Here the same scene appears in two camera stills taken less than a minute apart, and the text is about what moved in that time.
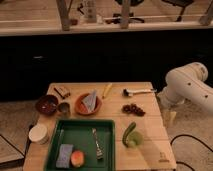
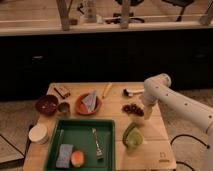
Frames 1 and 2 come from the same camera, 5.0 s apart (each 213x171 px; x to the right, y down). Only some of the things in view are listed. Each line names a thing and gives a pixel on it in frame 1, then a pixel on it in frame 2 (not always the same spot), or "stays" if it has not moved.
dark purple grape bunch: (132, 109) stays
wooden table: (142, 141) stays
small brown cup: (64, 108) stays
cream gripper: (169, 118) to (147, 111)
